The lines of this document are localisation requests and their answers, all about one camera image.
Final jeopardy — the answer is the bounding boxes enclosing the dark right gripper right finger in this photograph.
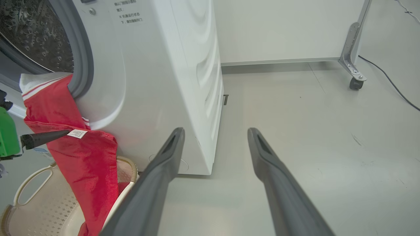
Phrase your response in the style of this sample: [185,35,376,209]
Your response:
[247,127,336,236]

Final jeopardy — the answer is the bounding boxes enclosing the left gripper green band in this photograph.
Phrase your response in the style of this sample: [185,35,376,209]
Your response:
[0,107,71,160]

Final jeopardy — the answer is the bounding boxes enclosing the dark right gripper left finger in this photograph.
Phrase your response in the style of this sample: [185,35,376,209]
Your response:
[99,127,186,236]

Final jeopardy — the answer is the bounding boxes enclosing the red polo shirt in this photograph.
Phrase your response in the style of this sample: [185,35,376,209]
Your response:
[19,72,119,236]

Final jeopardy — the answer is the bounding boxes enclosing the beige perforated laundry basket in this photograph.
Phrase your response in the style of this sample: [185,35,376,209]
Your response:
[0,156,140,236]

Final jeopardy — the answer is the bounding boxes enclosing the white washing machine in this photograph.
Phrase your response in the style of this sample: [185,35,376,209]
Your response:
[0,0,229,176]

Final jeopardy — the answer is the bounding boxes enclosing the blue energy label sticker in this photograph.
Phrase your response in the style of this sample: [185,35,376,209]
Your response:
[32,147,54,162]

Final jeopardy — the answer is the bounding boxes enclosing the silver panel leg with caster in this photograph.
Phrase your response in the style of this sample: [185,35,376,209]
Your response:
[338,0,373,91]

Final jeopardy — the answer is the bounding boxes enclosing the white partition panel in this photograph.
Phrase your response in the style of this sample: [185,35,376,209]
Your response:
[213,0,366,67]

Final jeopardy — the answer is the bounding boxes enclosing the black floor cable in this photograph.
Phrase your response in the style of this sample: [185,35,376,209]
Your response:
[358,55,420,112]

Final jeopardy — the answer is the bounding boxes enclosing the thin grey floor cable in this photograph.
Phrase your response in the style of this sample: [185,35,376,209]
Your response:
[394,0,420,24]

